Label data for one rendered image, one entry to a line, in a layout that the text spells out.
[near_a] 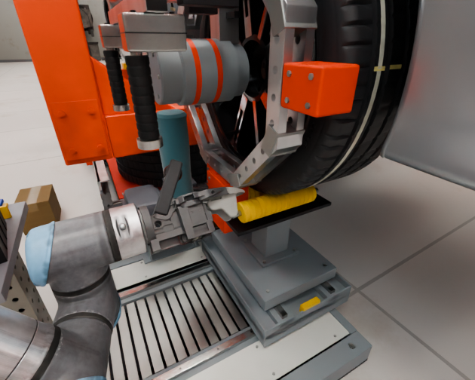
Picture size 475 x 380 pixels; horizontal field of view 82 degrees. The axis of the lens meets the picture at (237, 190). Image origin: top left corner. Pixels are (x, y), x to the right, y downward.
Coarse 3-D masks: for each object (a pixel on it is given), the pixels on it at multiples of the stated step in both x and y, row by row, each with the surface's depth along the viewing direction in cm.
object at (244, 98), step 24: (240, 0) 78; (240, 24) 85; (264, 24) 62; (264, 48) 64; (240, 96) 95; (264, 96) 68; (216, 120) 92; (240, 120) 83; (264, 120) 97; (240, 144) 87
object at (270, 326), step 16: (208, 240) 121; (208, 256) 115; (224, 256) 111; (224, 272) 101; (240, 288) 97; (320, 288) 94; (336, 288) 94; (240, 304) 94; (256, 304) 91; (288, 304) 91; (304, 304) 87; (320, 304) 90; (336, 304) 95; (256, 320) 84; (272, 320) 86; (288, 320) 84; (304, 320) 89; (272, 336) 83
